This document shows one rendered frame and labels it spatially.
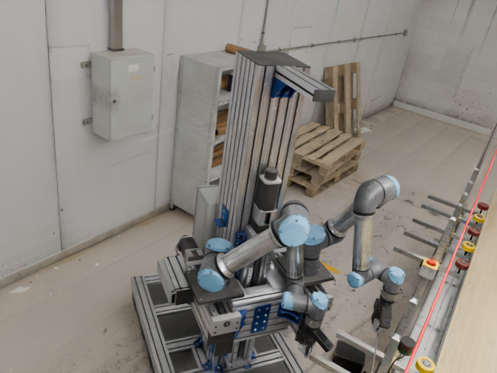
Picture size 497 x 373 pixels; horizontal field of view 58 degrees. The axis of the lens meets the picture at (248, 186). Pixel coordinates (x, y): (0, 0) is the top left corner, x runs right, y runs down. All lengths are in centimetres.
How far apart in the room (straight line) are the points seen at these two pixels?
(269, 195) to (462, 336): 121
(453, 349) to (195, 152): 267
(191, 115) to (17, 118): 148
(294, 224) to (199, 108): 243
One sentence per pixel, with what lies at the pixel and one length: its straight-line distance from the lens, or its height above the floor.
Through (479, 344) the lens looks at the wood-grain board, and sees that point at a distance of 258.
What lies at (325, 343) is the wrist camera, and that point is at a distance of 210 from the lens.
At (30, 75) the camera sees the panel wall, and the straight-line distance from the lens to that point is 325.
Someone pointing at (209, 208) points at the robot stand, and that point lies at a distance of 237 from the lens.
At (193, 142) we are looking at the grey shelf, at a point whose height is 82.
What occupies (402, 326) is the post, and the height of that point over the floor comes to 101.
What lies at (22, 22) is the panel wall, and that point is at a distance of 316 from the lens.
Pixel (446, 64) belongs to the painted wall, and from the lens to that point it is 952.
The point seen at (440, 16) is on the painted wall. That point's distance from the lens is 953.
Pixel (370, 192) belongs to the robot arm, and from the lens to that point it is 197.
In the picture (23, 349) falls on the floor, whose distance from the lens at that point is 335.
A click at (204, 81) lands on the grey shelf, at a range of 388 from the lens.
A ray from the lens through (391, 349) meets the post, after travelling 203.
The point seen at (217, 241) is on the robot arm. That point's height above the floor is 127.
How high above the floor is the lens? 243
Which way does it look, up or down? 28 degrees down
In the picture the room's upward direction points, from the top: 9 degrees clockwise
